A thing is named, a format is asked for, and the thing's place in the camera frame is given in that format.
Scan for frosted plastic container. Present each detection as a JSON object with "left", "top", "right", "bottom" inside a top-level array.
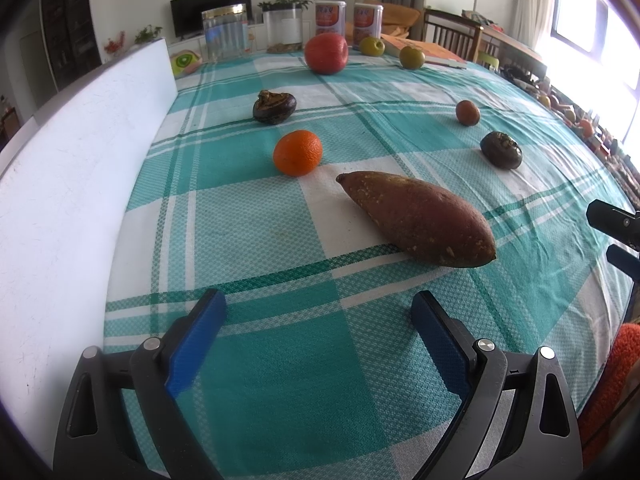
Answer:
[{"left": 262, "top": 6, "right": 305, "bottom": 54}]

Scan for red flower plant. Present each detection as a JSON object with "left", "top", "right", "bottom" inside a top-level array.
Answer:
[{"left": 103, "top": 30, "right": 126, "bottom": 57}]

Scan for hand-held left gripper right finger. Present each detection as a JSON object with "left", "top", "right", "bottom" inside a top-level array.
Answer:
[{"left": 410, "top": 290, "right": 585, "bottom": 480}]

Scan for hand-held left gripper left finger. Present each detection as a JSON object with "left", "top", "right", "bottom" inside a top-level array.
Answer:
[{"left": 52, "top": 288, "right": 228, "bottom": 480}]

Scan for row of small colourful objects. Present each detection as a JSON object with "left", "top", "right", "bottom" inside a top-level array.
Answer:
[{"left": 500, "top": 62, "right": 640, "bottom": 201}]

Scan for orange book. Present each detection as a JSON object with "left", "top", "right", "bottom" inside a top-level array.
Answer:
[{"left": 382, "top": 35, "right": 469, "bottom": 69}]

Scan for clear jar with gold lid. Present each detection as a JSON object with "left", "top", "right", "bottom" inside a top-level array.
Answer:
[{"left": 201, "top": 4, "right": 250, "bottom": 64}]

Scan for window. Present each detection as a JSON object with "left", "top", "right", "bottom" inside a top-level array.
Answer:
[{"left": 550, "top": 0, "right": 640, "bottom": 88}]

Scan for wooden side table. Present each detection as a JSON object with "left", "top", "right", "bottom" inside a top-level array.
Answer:
[{"left": 480, "top": 25, "right": 548, "bottom": 78}]

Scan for small brown round fruit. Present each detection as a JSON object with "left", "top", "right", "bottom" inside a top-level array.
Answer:
[{"left": 455, "top": 100, "right": 481, "bottom": 127}]

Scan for teal plaid tablecloth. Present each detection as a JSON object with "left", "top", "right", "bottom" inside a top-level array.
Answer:
[{"left": 102, "top": 49, "right": 640, "bottom": 480}]

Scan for orange tangerine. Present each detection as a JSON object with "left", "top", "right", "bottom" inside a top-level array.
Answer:
[{"left": 273, "top": 130, "right": 323, "bottom": 177}]

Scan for dark mangosteen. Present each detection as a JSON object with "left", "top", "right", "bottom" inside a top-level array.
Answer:
[
  {"left": 480, "top": 131, "right": 524, "bottom": 170},
  {"left": 252, "top": 90, "right": 297, "bottom": 125}
]

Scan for wooden chair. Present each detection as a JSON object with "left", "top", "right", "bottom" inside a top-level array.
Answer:
[{"left": 422, "top": 7, "right": 484, "bottom": 62}]

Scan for white board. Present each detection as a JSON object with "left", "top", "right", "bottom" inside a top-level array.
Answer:
[{"left": 0, "top": 39, "right": 179, "bottom": 463}]

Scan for dark display cabinet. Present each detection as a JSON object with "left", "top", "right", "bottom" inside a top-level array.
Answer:
[{"left": 39, "top": 0, "right": 104, "bottom": 92}]

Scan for orange pillow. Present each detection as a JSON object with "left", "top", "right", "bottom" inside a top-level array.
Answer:
[{"left": 362, "top": 0, "right": 421, "bottom": 39}]

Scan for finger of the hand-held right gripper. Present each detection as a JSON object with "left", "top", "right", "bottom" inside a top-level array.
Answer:
[
  {"left": 606, "top": 245, "right": 640, "bottom": 282},
  {"left": 586, "top": 199, "right": 640, "bottom": 252}
]

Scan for red apple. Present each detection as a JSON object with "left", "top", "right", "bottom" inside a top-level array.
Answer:
[{"left": 304, "top": 34, "right": 349, "bottom": 76}]

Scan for orange fuzzy cloth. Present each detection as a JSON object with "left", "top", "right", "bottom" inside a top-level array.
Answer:
[{"left": 579, "top": 324, "right": 640, "bottom": 467}]

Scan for black television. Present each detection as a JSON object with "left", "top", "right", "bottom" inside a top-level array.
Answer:
[{"left": 170, "top": 0, "right": 252, "bottom": 39}]

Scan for orange labelled tin can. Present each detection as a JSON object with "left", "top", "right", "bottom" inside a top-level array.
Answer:
[
  {"left": 353, "top": 3, "right": 384, "bottom": 47},
  {"left": 315, "top": 1, "right": 348, "bottom": 39}
]

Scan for reddish brown sweet potato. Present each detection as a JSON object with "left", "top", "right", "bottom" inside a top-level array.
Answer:
[{"left": 336, "top": 171, "right": 498, "bottom": 267}]

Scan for small green plant white pot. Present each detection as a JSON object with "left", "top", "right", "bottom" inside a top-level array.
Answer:
[{"left": 133, "top": 25, "right": 164, "bottom": 46}]

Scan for kiwi print cushion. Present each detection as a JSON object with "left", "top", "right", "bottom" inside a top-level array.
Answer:
[{"left": 170, "top": 49, "right": 204, "bottom": 77}]

